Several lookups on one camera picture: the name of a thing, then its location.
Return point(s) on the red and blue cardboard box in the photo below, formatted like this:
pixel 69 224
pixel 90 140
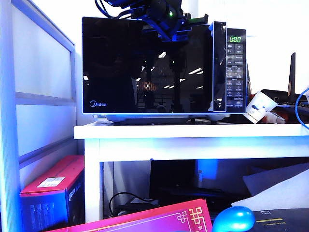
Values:
pixel 50 174

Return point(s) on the white paper cup whale print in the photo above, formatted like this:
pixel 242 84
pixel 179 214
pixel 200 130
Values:
pixel 257 106

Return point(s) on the black paper shredder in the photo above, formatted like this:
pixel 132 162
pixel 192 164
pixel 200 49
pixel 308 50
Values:
pixel 282 222

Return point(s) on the white foam sheet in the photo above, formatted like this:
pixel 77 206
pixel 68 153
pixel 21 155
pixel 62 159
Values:
pixel 275 193

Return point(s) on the white table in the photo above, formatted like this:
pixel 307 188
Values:
pixel 193 131

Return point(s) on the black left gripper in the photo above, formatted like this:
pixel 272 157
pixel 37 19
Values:
pixel 169 29

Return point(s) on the black power adapter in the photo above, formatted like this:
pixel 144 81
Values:
pixel 135 207

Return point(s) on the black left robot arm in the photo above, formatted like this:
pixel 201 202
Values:
pixel 157 7

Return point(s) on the black router with antennas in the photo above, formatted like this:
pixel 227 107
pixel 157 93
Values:
pixel 282 96

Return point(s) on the grey frame frosted partition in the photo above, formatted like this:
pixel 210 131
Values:
pixel 7 96

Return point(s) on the small red white carton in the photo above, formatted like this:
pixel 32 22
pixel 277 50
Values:
pixel 276 118

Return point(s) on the shiny blue oval ball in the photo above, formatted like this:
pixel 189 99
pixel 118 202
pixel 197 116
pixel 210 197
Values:
pixel 233 219

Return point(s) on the pink box with gold pattern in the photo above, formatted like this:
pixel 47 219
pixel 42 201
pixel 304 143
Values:
pixel 144 221

